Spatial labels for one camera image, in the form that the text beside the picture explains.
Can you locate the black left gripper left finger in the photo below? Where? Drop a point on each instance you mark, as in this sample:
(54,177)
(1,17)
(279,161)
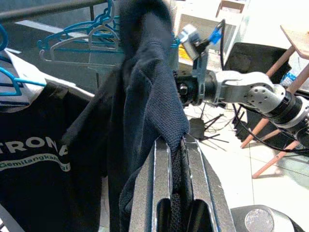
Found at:
(161,169)

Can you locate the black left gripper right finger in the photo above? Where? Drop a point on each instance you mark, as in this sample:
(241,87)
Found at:
(205,174)

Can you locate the navy polo shirt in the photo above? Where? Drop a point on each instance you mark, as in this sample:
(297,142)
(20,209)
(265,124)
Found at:
(144,96)

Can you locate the blue plastic hanger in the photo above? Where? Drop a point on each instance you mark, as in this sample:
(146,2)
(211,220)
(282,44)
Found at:
(31,82)
(5,38)
(100,20)

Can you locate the grey plastic hanger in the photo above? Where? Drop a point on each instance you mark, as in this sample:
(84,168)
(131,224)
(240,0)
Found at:
(72,62)

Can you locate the black router with antennas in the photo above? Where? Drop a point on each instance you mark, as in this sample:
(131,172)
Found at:
(196,128)

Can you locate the white low shelf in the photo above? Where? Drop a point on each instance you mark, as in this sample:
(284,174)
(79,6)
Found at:
(205,19)

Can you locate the black chair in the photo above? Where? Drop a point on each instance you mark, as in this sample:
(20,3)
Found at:
(253,58)

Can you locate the light wooden side table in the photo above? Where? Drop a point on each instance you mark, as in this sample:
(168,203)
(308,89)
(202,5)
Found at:
(297,41)

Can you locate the black T-shirt with white print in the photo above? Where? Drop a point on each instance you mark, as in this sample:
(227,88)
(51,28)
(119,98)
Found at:
(36,188)

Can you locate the black metal clothes rack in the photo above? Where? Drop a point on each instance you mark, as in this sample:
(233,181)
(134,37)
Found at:
(48,9)

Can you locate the white shirt with blue stripes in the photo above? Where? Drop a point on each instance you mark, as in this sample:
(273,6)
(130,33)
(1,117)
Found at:
(26,68)

